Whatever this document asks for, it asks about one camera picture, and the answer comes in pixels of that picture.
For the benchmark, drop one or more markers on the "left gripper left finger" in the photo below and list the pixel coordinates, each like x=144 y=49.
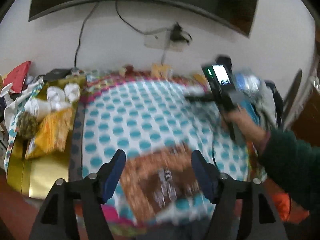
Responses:
x=57 y=218

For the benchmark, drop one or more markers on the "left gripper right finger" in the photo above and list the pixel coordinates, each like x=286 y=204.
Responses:
x=243 y=209

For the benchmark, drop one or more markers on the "brown snack packet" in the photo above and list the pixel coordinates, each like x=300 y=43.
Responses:
x=153 y=181

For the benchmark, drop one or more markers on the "dark green sleeve forearm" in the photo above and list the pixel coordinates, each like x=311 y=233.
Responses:
x=293 y=165

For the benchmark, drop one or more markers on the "person's right hand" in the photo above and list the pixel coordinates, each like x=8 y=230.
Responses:
x=248 y=128

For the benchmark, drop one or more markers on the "grey clothes pile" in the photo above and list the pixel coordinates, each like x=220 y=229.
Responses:
x=261 y=100

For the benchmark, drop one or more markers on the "orange stool cushion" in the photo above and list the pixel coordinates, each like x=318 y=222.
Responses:
x=288 y=210

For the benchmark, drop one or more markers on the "yellow medicine box upright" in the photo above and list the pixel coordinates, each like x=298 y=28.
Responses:
x=160 y=71

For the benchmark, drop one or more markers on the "black power plug adapter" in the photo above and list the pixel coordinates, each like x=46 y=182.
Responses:
x=177 y=34

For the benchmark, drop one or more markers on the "yellow orange snack bag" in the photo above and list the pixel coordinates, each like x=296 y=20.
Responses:
x=52 y=134

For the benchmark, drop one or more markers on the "polka dot tablecloth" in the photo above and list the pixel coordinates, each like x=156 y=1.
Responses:
x=140 y=117

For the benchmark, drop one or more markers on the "white rolled sock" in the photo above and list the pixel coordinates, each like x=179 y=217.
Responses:
x=56 y=97
x=72 y=92

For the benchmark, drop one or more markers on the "black set-top box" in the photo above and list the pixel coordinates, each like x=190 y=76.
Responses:
x=56 y=74

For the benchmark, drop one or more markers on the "red paper bag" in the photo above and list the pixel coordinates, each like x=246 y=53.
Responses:
x=17 y=77

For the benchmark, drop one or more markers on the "white wall socket panel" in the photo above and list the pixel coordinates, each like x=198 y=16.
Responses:
x=161 y=41

